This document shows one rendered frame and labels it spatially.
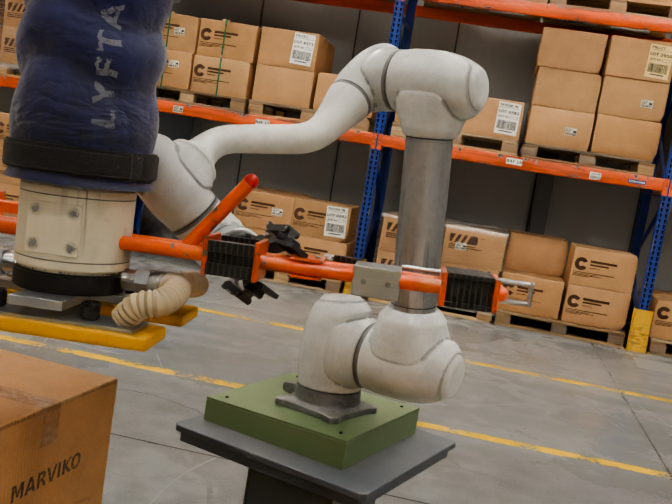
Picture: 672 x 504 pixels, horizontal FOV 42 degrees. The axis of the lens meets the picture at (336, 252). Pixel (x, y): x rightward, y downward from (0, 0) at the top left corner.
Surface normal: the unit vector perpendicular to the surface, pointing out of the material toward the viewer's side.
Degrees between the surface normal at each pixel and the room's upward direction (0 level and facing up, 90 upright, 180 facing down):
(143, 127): 82
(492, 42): 90
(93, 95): 74
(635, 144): 93
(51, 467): 90
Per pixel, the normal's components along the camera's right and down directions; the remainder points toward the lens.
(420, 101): -0.54, 0.22
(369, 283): -0.09, 0.10
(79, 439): 0.95, 0.19
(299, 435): -0.49, 0.03
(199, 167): 0.70, -0.22
